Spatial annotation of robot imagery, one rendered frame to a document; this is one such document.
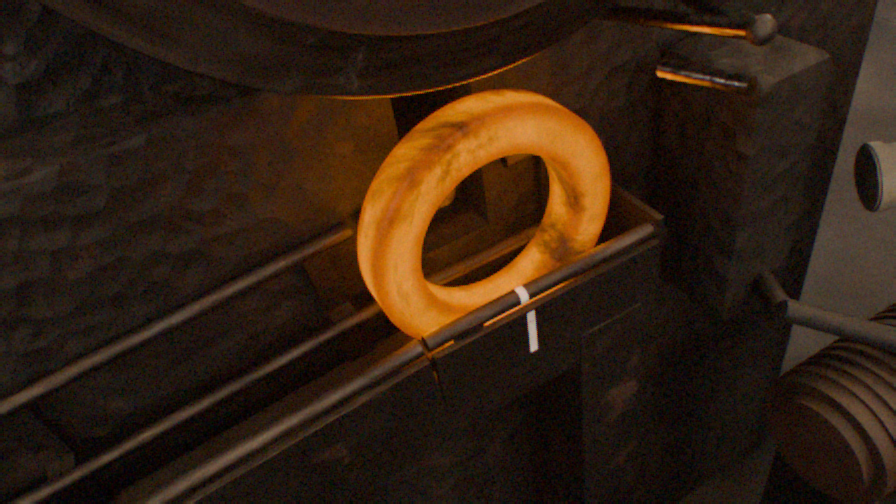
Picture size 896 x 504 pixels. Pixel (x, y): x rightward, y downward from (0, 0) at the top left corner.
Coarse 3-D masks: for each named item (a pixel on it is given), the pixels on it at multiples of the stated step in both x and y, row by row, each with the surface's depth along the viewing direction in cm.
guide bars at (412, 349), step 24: (624, 240) 49; (648, 240) 52; (576, 264) 48; (528, 288) 47; (552, 288) 48; (480, 312) 46; (504, 312) 47; (432, 336) 45; (456, 336) 45; (384, 360) 44; (408, 360) 44; (432, 360) 46; (360, 384) 43; (312, 408) 43; (264, 432) 42; (288, 432) 42; (216, 456) 41; (240, 456) 41; (192, 480) 41; (216, 480) 42
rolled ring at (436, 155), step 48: (480, 96) 42; (528, 96) 43; (432, 144) 40; (480, 144) 41; (528, 144) 42; (576, 144) 45; (384, 192) 41; (432, 192) 41; (576, 192) 47; (384, 240) 41; (576, 240) 50; (384, 288) 43; (432, 288) 48; (480, 288) 51
